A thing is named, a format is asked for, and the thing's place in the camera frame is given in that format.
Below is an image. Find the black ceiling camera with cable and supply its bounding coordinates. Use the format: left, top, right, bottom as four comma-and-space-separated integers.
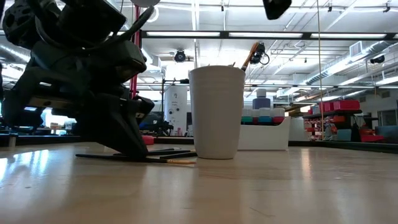
250, 42, 271, 66

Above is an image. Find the shelf with red bins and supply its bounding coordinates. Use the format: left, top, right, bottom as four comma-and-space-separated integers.
303, 99, 386, 143

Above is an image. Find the red desk lamp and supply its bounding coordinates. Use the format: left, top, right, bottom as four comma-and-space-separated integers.
129, 0, 161, 146

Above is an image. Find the white cup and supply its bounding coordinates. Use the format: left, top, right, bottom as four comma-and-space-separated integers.
188, 65, 246, 161

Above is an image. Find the white cylindrical tank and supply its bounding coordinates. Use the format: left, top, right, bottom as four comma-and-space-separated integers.
164, 85, 188, 136

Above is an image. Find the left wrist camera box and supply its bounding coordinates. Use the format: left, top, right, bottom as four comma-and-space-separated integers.
58, 0, 127, 47

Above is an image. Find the white plastic bin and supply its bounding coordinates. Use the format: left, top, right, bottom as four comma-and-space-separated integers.
238, 116, 292, 152

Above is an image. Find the small teal paint bottle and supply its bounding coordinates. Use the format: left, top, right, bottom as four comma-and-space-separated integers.
241, 108, 254, 124

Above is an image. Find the small cerulean blue paint bottle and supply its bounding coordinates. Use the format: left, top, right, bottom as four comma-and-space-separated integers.
257, 108, 274, 124

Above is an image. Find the overhead beam with lights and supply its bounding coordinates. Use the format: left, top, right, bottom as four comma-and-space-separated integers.
118, 29, 398, 40

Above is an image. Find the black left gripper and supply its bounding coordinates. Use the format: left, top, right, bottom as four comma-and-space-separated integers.
1, 40, 155, 161

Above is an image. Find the black dome camera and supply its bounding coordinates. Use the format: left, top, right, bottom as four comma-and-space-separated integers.
369, 54, 386, 65

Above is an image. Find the blue sofa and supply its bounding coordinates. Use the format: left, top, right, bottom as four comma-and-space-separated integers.
374, 125, 398, 144

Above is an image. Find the black paintbrush with silver ferrule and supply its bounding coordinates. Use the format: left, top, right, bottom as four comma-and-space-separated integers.
149, 147, 182, 153

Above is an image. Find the black aluminium table frame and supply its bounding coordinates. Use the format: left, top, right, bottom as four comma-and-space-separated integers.
0, 134, 398, 156

